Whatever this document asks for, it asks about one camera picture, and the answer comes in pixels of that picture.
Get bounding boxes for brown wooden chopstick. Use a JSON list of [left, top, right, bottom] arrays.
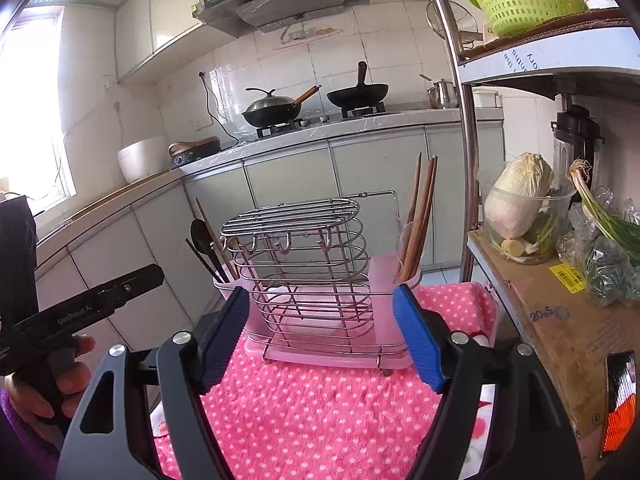
[[194, 197, 239, 280]]

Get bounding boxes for green onions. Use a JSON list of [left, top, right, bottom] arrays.
[[568, 159, 640, 268]]

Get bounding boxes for black blender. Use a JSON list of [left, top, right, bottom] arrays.
[[551, 104, 604, 194]]

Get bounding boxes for metal shelf frame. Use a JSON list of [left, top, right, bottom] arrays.
[[414, 0, 640, 283]]

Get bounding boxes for pink polka dot towel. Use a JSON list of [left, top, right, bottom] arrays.
[[152, 282, 499, 480]]

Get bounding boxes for black chopstick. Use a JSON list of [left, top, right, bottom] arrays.
[[184, 238, 222, 283]]

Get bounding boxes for cardboard box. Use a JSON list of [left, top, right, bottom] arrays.
[[466, 231, 639, 479]]

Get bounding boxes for steel kettle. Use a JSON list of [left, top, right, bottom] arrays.
[[427, 79, 459, 110]]

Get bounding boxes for napa cabbage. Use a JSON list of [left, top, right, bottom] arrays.
[[483, 153, 553, 238]]

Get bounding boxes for metal wire rack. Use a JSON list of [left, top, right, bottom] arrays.
[[221, 190, 404, 362]]

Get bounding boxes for white rice cooker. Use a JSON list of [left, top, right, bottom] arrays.
[[117, 136, 169, 183]]

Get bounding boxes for black induction cooker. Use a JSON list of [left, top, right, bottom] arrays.
[[168, 136, 221, 169]]

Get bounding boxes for clear plastic spoon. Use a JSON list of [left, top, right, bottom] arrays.
[[396, 222, 413, 276]]

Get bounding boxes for clear plastic container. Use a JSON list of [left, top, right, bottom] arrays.
[[477, 162, 576, 264]]

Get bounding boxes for black spoon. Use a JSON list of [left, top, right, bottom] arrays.
[[190, 219, 229, 283]]

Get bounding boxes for black frying pan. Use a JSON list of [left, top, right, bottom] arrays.
[[326, 61, 390, 110]]

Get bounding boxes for gas stove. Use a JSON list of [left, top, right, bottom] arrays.
[[256, 102, 388, 139]]

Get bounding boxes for left hand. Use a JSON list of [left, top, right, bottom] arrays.
[[3, 334, 96, 450]]

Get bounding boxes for lidded black wok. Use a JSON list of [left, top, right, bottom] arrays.
[[242, 84, 320, 128]]

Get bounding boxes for pink drainer tray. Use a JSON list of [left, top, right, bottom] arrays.
[[259, 253, 421, 371]]

